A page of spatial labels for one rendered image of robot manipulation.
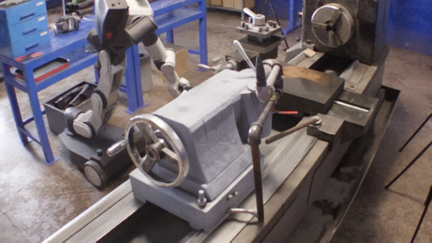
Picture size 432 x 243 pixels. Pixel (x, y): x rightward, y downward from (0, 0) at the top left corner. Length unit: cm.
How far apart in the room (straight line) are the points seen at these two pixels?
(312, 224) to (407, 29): 431
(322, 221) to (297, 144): 47
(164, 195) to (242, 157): 27
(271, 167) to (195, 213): 41
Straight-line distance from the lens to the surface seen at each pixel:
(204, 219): 112
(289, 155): 150
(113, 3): 204
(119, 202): 132
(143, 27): 198
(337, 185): 208
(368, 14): 231
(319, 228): 182
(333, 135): 159
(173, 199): 116
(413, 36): 576
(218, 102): 115
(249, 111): 125
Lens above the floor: 170
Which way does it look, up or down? 29 degrees down
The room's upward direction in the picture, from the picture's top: 1 degrees counter-clockwise
